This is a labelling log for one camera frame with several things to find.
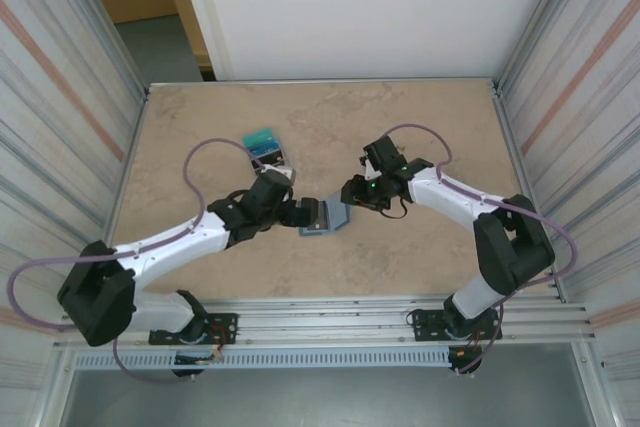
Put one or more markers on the teal credit card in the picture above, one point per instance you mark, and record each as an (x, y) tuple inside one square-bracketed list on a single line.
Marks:
[(257, 138)]

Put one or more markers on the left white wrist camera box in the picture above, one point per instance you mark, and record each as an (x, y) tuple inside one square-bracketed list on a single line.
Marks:
[(286, 173)]

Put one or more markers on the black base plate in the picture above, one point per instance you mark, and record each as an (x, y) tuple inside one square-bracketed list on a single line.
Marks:
[(225, 322), (427, 324)]

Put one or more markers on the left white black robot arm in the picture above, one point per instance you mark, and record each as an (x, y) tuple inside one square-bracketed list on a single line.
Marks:
[(170, 242)]

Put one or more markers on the blue card holder wallet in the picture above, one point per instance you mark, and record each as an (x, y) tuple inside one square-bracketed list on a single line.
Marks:
[(340, 217)]

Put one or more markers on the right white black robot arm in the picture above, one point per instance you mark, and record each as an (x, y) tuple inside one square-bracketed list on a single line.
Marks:
[(450, 192)]

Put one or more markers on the wide aluminium extrusion rail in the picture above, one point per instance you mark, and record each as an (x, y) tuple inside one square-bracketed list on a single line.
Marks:
[(325, 332)]

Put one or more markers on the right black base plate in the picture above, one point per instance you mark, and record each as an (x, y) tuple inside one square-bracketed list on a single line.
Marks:
[(427, 324)]

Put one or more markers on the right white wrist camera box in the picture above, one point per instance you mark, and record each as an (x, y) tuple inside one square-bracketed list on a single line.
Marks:
[(371, 170)]

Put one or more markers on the thin aluminium table rail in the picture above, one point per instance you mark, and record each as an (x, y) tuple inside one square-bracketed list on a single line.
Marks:
[(325, 82)]

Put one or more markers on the blue credit card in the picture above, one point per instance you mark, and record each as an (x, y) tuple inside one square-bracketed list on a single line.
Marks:
[(265, 149)]

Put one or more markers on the black credit card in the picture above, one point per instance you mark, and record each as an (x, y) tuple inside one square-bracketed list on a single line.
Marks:
[(272, 161)]

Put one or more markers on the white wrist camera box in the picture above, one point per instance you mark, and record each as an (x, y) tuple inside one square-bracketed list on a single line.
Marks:
[(286, 173), (371, 170)]

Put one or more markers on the stack of teal cards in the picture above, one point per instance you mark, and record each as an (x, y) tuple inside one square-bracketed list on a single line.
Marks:
[(288, 163)]

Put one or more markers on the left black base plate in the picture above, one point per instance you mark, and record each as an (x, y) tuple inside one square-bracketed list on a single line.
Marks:
[(225, 322)]

